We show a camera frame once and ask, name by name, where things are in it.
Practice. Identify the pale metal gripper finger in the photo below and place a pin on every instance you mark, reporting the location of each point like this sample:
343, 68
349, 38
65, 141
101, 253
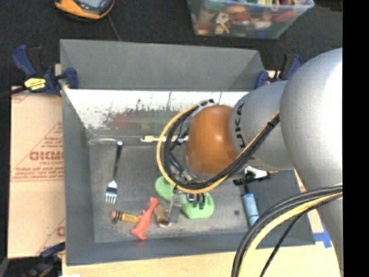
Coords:
178, 209
172, 211

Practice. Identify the brown small block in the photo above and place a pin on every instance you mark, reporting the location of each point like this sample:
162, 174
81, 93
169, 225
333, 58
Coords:
160, 212

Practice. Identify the green foam shape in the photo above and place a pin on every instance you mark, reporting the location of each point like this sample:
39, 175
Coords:
164, 187

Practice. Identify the orange plastic toy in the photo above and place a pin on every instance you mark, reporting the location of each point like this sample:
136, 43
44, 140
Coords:
144, 219

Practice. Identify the yellow marker with pink cap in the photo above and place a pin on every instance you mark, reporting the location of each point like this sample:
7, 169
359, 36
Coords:
127, 217

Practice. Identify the white and yellow pen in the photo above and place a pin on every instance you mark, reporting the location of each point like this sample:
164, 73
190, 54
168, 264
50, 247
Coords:
148, 138

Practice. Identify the blue cylindrical tube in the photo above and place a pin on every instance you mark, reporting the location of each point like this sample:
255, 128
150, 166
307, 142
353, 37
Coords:
250, 208

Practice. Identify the grey metal bin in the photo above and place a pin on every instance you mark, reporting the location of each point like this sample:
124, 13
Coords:
138, 68

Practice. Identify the brown cardboard board red print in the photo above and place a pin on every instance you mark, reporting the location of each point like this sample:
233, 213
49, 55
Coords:
34, 125

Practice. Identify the black cylinder on white bracket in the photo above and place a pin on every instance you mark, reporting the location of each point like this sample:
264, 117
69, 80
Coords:
255, 172

